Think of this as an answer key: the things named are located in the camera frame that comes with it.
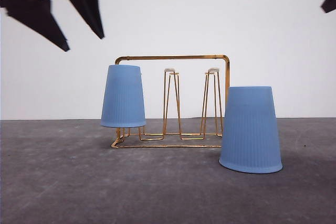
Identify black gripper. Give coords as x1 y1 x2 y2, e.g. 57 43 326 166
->
0 0 104 52

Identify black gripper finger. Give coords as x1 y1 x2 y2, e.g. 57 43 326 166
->
321 0 336 13

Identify blue plastic cup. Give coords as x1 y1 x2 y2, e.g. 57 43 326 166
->
101 65 146 128
218 86 283 174

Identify gold wire cup rack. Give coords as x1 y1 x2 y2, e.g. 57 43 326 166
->
111 54 231 148

